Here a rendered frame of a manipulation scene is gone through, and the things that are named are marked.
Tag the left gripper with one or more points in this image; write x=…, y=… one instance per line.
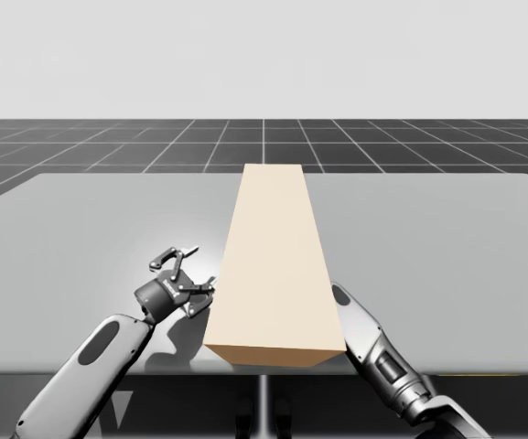
x=159, y=294

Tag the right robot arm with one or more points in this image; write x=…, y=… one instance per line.
x=396, y=366

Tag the tall board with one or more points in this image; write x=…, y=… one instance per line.
x=272, y=270

